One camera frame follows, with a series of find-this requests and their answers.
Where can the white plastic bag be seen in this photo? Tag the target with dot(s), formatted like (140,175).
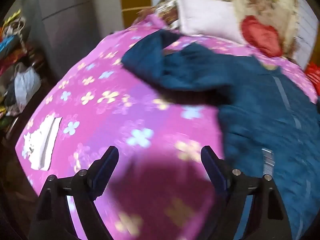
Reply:
(26,85)

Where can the pile of colourful clothes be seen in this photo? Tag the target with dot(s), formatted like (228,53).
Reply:
(12,52)

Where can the blue puffer jacket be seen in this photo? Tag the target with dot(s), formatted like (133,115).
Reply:
(250,92)

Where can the grey wardrobe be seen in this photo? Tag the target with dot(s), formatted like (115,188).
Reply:
(72,17)

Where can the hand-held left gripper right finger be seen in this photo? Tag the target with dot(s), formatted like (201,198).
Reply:
(208,158)

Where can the pink floral bed sheet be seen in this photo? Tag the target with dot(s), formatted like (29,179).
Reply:
(112,120)

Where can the brown floral pillow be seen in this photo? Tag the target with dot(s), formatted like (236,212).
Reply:
(167,10)

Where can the white pillow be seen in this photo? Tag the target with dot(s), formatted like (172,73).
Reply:
(205,15)

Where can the red heart cushion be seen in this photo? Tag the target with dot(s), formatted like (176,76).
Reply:
(261,36)

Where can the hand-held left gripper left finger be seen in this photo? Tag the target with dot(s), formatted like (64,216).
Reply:
(110,158)

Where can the red shopping bag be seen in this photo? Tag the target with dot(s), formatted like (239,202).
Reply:
(313,76)

